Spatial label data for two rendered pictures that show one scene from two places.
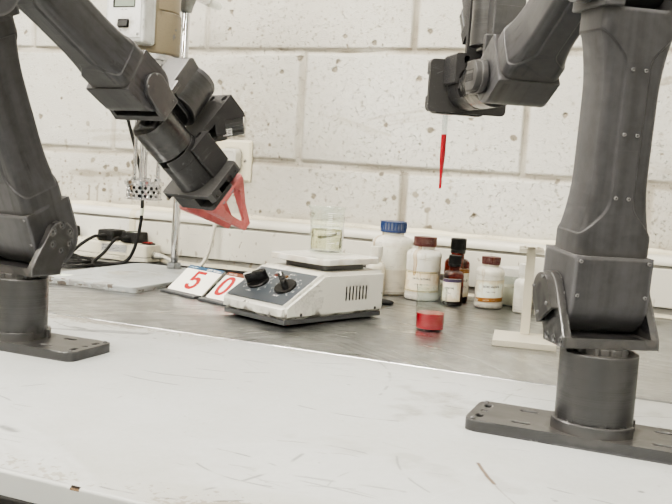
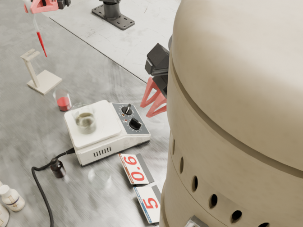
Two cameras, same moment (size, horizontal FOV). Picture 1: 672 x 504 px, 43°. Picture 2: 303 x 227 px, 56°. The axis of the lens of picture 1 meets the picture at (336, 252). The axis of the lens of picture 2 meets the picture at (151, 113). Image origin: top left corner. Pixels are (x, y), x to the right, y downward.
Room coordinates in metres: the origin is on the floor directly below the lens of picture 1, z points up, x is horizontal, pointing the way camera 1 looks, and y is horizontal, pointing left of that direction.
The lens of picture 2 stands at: (1.62, 0.32, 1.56)
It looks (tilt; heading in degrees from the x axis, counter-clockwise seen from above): 50 degrees down; 202
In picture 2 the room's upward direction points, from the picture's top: straight up
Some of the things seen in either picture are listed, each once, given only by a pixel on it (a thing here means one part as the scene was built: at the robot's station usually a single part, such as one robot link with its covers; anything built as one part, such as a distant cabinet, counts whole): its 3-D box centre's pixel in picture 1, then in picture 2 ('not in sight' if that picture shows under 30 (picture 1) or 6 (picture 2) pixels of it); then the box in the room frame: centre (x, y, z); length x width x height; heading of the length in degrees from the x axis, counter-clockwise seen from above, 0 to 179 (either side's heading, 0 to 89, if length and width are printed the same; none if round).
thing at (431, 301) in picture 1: (430, 307); (62, 100); (1.19, -0.14, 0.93); 0.04 x 0.04 x 0.06
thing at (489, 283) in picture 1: (489, 282); not in sight; (1.44, -0.26, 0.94); 0.05 x 0.05 x 0.09
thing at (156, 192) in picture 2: (192, 281); (153, 202); (1.38, 0.23, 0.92); 0.09 x 0.06 x 0.04; 47
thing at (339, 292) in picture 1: (310, 287); (104, 129); (1.24, 0.03, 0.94); 0.22 x 0.13 x 0.08; 137
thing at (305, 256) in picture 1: (325, 257); (92, 122); (1.26, 0.02, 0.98); 0.12 x 0.12 x 0.01; 47
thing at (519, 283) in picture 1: (523, 288); not in sight; (1.40, -0.31, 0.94); 0.03 x 0.03 x 0.08
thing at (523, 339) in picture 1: (527, 294); (39, 68); (1.12, -0.25, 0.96); 0.08 x 0.08 x 0.13; 78
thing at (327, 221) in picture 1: (325, 228); (86, 119); (1.28, 0.02, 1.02); 0.06 x 0.05 x 0.08; 112
